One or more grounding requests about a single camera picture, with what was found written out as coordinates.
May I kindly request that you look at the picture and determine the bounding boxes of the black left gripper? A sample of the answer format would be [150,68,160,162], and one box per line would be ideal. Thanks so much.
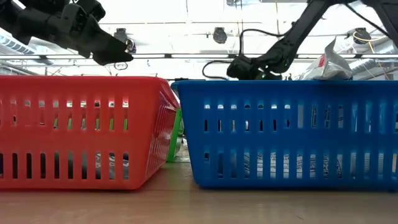
[27,0,134,67]

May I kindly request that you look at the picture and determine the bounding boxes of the black squeeze tube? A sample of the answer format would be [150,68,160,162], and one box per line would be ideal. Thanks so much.
[93,152,130,180]

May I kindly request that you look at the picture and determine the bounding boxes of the striped toothpaste tube white cap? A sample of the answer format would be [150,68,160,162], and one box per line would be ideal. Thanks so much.
[242,151,343,179]

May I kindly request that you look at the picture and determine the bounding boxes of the black round ceiling fixture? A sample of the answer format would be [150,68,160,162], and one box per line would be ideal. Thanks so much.
[213,27,228,45]
[346,27,373,45]
[113,27,137,54]

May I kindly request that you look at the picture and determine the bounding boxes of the blue plastic slotted basket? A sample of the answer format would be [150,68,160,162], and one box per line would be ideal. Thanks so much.
[170,80,398,190]

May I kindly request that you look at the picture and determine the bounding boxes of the green plastic slotted basket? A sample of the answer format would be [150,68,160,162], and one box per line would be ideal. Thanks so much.
[52,108,185,162]

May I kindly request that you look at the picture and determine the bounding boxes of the red plastic slotted basket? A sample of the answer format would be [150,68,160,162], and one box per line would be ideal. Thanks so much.
[0,75,181,190]

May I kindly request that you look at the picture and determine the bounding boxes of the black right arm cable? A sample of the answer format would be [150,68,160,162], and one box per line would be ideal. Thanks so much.
[201,28,295,80]

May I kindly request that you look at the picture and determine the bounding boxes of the grey horizontal rail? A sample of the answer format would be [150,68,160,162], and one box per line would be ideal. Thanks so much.
[0,53,398,60]

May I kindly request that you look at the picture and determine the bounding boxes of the white ventilation duct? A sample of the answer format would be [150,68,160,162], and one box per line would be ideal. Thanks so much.
[0,33,56,66]

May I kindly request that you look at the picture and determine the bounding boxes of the silver flexible duct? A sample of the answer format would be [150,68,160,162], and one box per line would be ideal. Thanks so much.
[348,57,398,81]

